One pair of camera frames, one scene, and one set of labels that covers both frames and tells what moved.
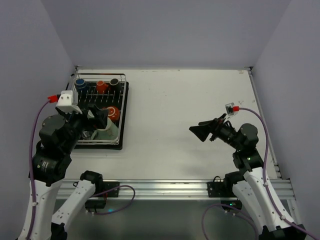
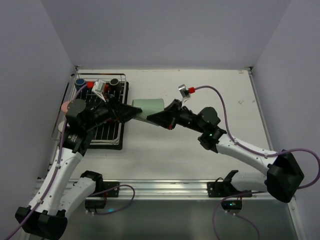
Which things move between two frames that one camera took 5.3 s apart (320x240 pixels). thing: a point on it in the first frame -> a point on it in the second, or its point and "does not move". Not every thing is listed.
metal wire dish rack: (106, 89) does not move
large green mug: (111, 132) -> (148, 106)
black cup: (114, 84) does not move
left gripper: (88, 114) -> (111, 108)
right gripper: (215, 129) -> (176, 113)
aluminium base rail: (162, 190) does not move
